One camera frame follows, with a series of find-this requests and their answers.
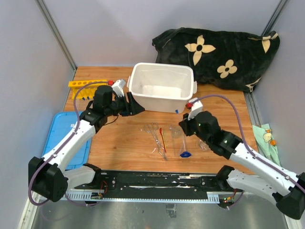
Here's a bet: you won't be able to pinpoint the black floral blanket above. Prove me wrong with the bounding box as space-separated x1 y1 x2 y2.
152 27 280 93

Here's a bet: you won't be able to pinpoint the purple cable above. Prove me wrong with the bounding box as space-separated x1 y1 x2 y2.
28 81 114 207
193 94 305 210

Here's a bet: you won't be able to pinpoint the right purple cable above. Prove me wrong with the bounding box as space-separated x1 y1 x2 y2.
193 94 305 210

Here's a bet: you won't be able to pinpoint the graduated cylinder blue base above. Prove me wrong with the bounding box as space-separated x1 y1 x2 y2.
179 135 192 158

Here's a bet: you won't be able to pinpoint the yellow test tube rack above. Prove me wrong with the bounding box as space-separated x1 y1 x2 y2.
68 79 110 100

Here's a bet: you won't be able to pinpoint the blue plastic tray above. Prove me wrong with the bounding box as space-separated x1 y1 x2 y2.
42 112 92 170

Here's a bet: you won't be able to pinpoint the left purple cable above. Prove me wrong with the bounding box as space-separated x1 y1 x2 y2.
28 81 114 207

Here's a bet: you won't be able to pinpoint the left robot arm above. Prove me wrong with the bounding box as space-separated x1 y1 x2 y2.
28 85 145 206

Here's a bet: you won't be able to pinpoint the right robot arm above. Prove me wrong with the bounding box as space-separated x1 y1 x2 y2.
179 111 305 219

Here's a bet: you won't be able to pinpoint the white plastic bin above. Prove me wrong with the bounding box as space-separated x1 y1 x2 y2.
127 62 197 113

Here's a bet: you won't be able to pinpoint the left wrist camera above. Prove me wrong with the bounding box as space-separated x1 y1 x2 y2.
111 79 126 98

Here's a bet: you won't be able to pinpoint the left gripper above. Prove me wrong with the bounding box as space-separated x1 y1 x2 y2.
105 92 145 117

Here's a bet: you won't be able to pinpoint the red yellow green spatula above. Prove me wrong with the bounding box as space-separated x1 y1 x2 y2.
159 128 167 153

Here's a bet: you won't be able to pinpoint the green printed cloth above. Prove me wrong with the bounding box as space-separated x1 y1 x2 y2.
252 124 281 166

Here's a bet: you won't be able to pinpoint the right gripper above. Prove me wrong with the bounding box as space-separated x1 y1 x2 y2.
179 110 211 145

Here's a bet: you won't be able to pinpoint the metal crucible tongs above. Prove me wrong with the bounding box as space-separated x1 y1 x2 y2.
144 122 167 161

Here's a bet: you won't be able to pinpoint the glass petri dish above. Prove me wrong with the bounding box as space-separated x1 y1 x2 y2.
198 140 210 151

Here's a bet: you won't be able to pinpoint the small glass beaker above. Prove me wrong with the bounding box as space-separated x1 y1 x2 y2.
171 125 183 139

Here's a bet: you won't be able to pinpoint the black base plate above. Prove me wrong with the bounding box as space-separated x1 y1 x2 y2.
75 170 234 202

